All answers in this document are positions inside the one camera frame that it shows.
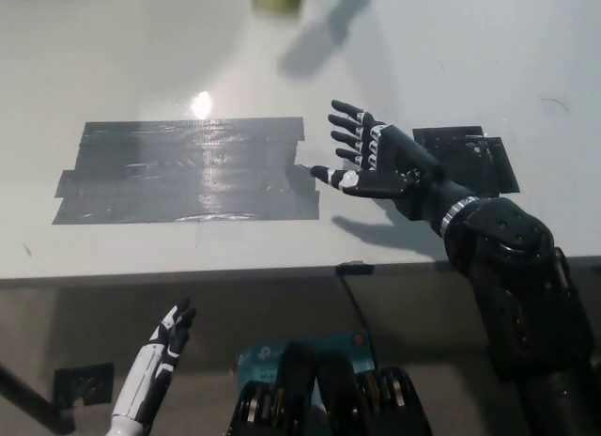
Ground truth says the dark metal table leg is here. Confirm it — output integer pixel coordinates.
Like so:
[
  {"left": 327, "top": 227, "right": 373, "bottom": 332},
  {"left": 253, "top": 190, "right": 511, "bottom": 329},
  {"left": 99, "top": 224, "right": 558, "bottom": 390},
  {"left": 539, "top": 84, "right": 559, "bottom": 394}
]
[{"left": 0, "top": 360, "right": 77, "bottom": 436}]

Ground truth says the black tape square marker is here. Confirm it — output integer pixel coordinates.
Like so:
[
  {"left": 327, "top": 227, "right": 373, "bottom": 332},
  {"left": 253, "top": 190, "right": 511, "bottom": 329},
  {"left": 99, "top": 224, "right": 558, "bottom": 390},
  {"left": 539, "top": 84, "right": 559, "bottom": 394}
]
[{"left": 411, "top": 124, "right": 521, "bottom": 197}]

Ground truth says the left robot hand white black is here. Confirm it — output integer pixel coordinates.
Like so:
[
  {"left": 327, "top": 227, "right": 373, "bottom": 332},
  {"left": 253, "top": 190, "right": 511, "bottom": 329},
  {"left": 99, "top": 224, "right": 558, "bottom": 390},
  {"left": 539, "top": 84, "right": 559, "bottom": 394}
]
[{"left": 111, "top": 298, "right": 197, "bottom": 426}]

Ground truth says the black floor tape patch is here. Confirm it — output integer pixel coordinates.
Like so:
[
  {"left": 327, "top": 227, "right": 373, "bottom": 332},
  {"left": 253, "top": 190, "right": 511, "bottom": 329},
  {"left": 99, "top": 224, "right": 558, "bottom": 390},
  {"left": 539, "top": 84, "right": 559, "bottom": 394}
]
[{"left": 53, "top": 362, "right": 116, "bottom": 407}]

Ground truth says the small black tape strip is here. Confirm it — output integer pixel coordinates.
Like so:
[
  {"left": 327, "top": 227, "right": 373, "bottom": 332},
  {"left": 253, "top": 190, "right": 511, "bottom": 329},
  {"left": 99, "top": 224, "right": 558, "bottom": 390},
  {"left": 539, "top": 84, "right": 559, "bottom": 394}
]
[{"left": 335, "top": 260, "right": 376, "bottom": 275}]

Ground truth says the thin black cable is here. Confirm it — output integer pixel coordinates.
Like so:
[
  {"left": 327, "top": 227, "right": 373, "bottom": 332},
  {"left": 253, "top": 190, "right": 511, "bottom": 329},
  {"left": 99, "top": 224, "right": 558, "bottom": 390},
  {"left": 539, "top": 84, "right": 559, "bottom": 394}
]
[{"left": 339, "top": 273, "right": 378, "bottom": 367}]

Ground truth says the large grey duct tape patch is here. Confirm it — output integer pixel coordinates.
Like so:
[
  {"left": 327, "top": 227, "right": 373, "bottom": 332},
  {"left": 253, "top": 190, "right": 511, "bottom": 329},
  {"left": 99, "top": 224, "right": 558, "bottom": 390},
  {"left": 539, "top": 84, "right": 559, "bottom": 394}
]
[{"left": 50, "top": 116, "right": 321, "bottom": 226}]

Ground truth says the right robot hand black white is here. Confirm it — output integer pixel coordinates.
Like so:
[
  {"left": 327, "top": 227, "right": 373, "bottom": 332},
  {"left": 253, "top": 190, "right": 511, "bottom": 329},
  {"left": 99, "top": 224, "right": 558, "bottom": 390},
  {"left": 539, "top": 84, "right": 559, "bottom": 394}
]
[{"left": 312, "top": 100, "right": 470, "bottom": 235}]

